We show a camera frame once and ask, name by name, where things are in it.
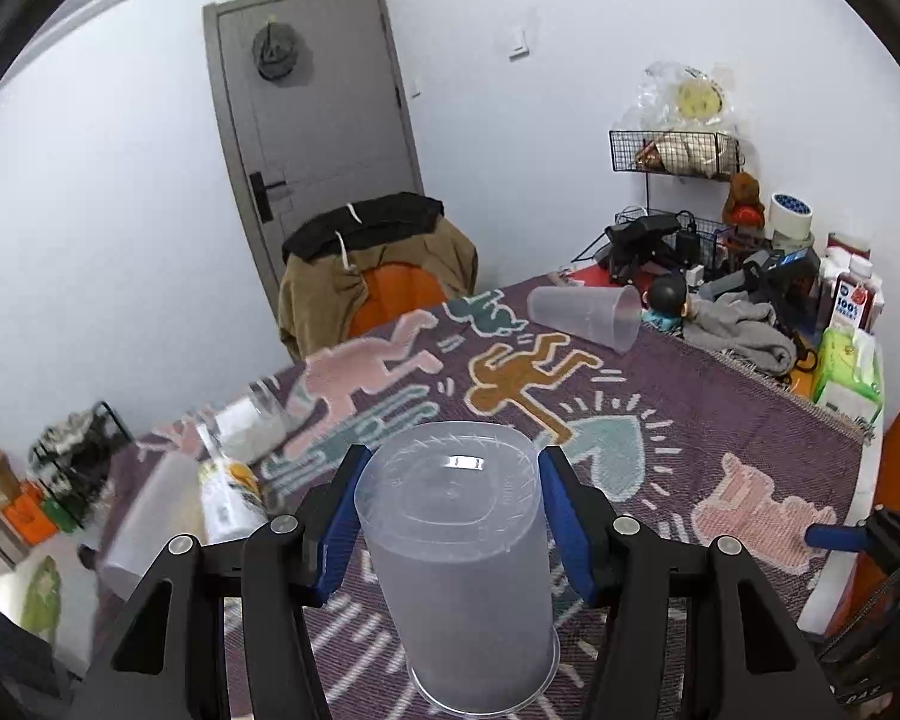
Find translucent plastic cup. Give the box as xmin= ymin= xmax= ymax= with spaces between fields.
xmin=354 ymin=421 xmax=559 ymax=718

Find translucent cup lying left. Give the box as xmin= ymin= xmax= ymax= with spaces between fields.
xmin=97 ymin=452 xmax=206 ymax=600

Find translucent cup lying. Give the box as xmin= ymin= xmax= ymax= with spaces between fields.
xmin=97 ymin=452 xmax=206 ymax=600
xmin=526 ymin=286 xmax=642 ymax=355

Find translucent cup lying far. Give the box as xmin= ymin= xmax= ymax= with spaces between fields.
xmin=526 ymin=286 xmax=642 ymax=355

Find white yellow labelled bottle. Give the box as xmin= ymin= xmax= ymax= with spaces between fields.
xmin=198 ymin=458 xmax=266 ymax=544

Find orange box on floor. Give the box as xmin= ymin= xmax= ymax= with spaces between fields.
xmin=1 ymin=491 xmax=58 ymax=546

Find black shoe rack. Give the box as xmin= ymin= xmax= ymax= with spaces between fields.
xmin=27 ymin=400 xmax=133 ymax=533

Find clear white plastic bottle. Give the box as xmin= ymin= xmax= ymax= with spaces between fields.
xmin=196 ymin=383 xmax=289 ymax=465

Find purple patterned tablecloth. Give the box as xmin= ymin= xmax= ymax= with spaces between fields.
xmin=103 ymin=278 xmax=880 ymax=718

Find green tissue pack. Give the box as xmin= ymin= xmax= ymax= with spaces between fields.
xmin=811 ymin=327 xmax=884 ymax=424

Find grey crumpled cloth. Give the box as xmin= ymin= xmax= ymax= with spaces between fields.
xmin=683 ymin=293 xmax=797 ymax=376

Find black round-head figurine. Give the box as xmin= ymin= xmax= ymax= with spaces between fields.
xmin=642 ymin=273 xmax=689 ymax=332

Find red white juice carton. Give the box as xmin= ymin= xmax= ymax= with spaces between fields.
xmin=829 ymin=271 xmax=878 ymax=332

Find orange chair with jackets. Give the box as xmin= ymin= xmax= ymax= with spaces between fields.
xmin=278 ymin=192 xmax=478 ymax=359

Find black device pile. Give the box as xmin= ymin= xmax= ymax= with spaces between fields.
xmin=605 ymin=213 xmax=701 ymax=283

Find white tape roll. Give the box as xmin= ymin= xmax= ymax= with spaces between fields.
xmin=769 ymin=192 xmax=813 ymax=249

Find brown plush toy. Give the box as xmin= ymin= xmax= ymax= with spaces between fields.
xmin=722 ymin=172 xmax=766 ymax=229

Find clear plastic bag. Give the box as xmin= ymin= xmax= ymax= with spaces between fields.
xmin=632 ymin=62 xmax=736 ymax=132

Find grey door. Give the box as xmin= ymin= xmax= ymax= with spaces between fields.
xmin=203 ymin=0 xmax=424 ymax=301

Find grey cap on door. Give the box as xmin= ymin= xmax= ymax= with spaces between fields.
xmin=251 ymin=21 xmax=302 ymax=82

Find black door handle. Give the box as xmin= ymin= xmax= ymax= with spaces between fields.
xmin=248 ymin=171 xmax=287 ymax=224

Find black wire wall basket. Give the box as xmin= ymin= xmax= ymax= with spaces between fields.
xmin=608 ymin=128 xmax=745 ymax=181

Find white wall switch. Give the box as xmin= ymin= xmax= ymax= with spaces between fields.
xmin=505 ymin=26 xmax=532 ymax=62

